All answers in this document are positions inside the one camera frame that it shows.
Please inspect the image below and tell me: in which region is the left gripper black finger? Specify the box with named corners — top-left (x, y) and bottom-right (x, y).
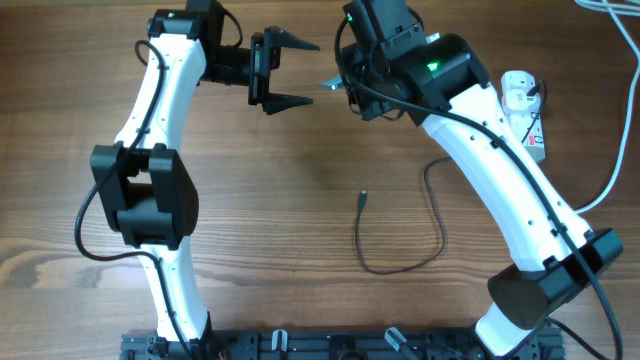
top-left (262, 93), bottom-right (313, 115)
top-left (264, 26), bottom-right (320, 51)

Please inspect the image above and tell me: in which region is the teal Galaxy S25 smartphone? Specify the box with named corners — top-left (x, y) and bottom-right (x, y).
top-left (322, 75), bottom-right (344, 91)

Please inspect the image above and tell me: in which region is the black USB charging cable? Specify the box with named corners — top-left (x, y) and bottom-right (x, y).
top-left (354, 156), bottom-right (454, 276)

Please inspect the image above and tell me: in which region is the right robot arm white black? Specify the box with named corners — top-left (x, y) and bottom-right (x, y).
top-left (334, 1), bottom-right (623, 359)

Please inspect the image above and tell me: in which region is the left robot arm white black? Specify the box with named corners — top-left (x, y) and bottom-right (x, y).
top-left (74, 1), bottom-right (317, 359)

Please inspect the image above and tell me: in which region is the white USB charger plug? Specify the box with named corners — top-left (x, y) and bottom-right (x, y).
top-left (502, 88), bottom-right (541, 115)

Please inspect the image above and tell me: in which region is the white power strip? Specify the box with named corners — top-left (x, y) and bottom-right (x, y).
top-left (501, 70), bottom-right (546, 163)

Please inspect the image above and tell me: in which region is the white power strip cord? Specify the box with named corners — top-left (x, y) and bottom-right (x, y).
top-left (573, 0), bottom-right (640, 215)

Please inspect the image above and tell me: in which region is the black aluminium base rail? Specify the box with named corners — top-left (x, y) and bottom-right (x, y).
top-left (119, 327), bottom-right (567, 360)

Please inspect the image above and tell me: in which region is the white cables top right corner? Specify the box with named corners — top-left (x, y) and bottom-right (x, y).
top-left (573, 0), bottom-right (640, 19)

